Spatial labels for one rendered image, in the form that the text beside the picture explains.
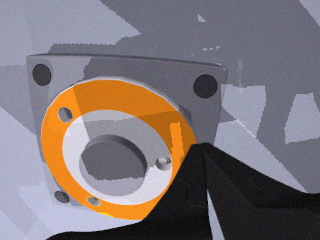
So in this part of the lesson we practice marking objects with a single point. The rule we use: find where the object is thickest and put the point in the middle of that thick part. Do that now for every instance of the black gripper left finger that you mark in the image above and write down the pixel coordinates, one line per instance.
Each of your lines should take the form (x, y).
(181, 214)

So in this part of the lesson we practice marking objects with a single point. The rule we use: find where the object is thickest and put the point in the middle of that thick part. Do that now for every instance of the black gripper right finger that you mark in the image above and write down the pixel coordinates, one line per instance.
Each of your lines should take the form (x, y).
(252, 206)

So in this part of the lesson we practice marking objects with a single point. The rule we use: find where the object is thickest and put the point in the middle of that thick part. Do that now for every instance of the orange round plate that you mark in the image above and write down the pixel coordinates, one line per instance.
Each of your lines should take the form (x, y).
(108, 105)

